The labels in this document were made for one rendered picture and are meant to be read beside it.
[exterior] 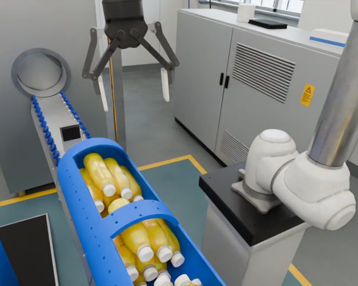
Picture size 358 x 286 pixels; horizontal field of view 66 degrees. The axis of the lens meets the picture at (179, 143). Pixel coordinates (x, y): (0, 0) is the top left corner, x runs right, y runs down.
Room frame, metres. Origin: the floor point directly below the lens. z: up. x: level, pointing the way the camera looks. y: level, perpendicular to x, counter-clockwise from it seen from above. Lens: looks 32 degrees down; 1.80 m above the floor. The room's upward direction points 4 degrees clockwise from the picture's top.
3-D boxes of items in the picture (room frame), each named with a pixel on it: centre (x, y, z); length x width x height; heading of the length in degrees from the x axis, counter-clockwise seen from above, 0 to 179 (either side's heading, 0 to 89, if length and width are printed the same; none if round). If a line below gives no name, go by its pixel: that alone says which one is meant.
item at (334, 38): (1.97, -0.98, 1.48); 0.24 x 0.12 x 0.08; 37
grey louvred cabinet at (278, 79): (2.68, -0.62, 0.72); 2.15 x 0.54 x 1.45; 29
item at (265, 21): (2.62, -0.70, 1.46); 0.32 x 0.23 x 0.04; 29
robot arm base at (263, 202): (0.87, -0.33, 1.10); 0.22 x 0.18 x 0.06; 35
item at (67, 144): (1.27, 0.59, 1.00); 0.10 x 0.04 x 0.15; 123
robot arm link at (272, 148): (0.84, -0.34, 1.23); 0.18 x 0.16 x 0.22; 27
